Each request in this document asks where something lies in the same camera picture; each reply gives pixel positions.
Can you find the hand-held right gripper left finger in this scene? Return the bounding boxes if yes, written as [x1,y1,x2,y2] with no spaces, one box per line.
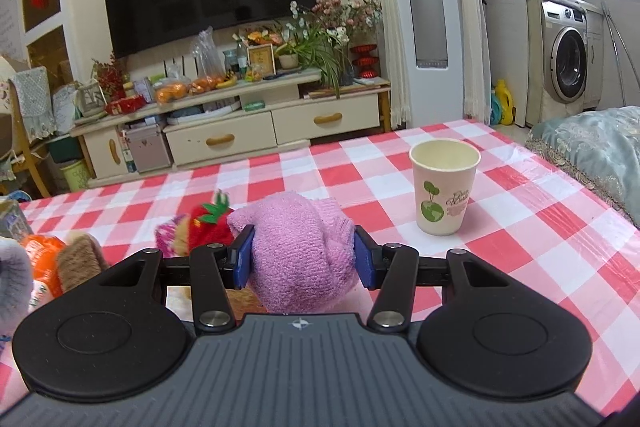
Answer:
[97,223,257,333]

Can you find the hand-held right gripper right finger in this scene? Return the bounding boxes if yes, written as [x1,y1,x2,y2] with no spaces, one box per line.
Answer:
[352,226,507,334]

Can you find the purple knit sock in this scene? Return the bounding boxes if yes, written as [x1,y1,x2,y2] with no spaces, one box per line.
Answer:
[227,191,358,313]

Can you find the brown fuzzy sock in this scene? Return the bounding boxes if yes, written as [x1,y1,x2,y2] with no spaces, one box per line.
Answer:
[55,231,108,293]

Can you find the green printed cardboard box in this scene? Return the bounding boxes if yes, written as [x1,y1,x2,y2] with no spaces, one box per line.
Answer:
[0,199,33,240]

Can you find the white paper cup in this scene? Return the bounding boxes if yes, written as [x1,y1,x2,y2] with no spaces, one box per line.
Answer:
[409,139,482,237]

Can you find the cream tv cabinet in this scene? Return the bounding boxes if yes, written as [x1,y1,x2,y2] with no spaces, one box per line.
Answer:
[70,69,392,188]

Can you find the pink metal case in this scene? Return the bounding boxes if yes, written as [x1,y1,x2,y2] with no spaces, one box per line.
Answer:
[122,123,173,172]

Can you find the red checkered tablecloth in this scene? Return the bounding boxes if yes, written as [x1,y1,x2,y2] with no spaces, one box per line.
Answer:
[0,119,640,427]

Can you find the bag of oranges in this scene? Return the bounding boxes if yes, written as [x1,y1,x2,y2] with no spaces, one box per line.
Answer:
[155,64,191,104]

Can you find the light green trash bin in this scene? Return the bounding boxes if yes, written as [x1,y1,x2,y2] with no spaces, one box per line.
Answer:
[60,159,93,192]

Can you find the red gift box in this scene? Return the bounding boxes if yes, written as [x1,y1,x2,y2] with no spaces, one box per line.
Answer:
[105,96,147,115]

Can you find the tall plastic bag of tangerines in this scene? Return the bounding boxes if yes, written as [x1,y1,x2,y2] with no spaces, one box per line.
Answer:
[189,27,226,95]

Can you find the red lantern ornament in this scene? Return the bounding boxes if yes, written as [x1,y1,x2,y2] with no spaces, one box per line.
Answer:
[350,43,378,80]

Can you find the orange snack bag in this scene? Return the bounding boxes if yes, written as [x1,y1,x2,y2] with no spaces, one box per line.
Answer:
[20,234,68,308]

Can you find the potted spider plant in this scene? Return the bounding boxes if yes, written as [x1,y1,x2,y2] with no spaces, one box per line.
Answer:
[277,24,351,100]

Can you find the dark green plastic basin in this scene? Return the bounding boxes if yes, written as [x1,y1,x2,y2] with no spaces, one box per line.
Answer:
[47,137,83,162]

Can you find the yellow detergent bottle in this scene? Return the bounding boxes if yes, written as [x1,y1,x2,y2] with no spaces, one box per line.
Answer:
[495,79,515,126]

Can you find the white glass lantern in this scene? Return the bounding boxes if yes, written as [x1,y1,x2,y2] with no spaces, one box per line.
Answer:
[75,79,107,118]

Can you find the red berry branches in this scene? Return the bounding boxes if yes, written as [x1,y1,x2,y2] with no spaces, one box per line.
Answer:
[91,52,128,100]

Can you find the white curtain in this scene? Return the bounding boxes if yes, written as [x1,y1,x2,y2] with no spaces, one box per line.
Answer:
[440,0,493,122]
[367,0,411,130]

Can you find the light blue fuzzy sock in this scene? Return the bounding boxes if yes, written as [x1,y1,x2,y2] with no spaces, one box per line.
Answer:
[0,239,33,335]

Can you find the wooden chair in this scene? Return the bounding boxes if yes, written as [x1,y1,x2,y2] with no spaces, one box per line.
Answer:
[7,77,58,200]

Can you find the white printed paper card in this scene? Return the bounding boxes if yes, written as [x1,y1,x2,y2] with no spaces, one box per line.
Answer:
[52,84,81,132]

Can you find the artificial flower bouquet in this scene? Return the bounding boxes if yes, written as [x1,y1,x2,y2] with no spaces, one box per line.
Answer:
[290,0,383,42]

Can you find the blue embroidered cushion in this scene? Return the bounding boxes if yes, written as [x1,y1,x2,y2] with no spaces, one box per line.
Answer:
[525,106,640,228]

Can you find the white tower air conditioner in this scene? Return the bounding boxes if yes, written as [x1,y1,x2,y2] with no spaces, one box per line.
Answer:
[382,0,463,130]

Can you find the lace chair cover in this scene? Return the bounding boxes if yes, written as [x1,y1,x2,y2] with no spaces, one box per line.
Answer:
[10,67,57,142]

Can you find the silver washing machine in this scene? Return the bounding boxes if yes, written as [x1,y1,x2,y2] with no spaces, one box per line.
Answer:
[542,0,588,102]

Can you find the wooden picture frame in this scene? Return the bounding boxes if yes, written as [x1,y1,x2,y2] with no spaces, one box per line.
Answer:
[247,43,277,78]

